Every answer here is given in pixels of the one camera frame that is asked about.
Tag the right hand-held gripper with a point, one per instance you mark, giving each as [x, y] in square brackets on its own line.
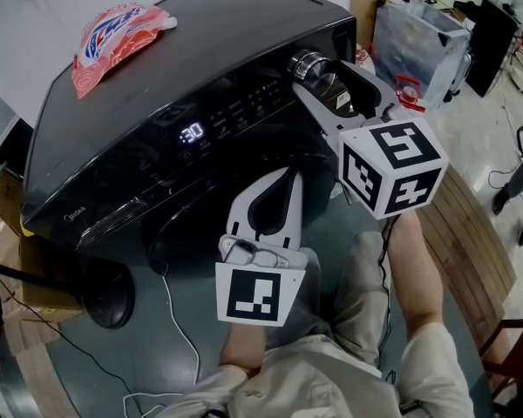
[396, 163]

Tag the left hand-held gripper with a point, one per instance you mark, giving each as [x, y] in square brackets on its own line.
[253, 294]

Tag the brushed silver metal control knob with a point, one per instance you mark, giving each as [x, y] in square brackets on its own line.
[307, 64]

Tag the black washing machine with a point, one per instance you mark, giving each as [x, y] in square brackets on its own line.
[178, 85]

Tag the person's left forearm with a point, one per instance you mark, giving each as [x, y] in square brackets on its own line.
[244, 348]

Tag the person's right forearm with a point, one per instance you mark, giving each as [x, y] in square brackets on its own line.
[416, 277]

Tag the grey plastic storage bag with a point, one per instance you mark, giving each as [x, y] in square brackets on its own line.
[418, 46]

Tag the wooden board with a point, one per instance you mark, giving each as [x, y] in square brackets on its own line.
[375, 2]

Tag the silver suitcase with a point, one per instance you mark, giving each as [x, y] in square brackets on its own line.
[462, 76]

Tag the person's grey trousers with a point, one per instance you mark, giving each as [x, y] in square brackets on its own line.
[353, 294]

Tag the black cabinet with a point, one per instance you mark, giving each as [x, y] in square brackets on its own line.
[488, 46]

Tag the person's white shirt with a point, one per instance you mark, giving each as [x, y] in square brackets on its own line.
[322, 381]

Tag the wooden slat bench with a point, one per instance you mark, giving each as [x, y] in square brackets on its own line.
[470, 251]

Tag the black standing fan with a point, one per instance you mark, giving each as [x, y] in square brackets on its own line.
[510, 2]

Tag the pink detergent pouch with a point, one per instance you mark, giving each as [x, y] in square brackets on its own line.
[113, 46]

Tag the brown cardboard box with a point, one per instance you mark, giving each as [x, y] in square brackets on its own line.
[35, 277]

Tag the wooden chair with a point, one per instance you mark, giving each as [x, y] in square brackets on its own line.
[512, 355]

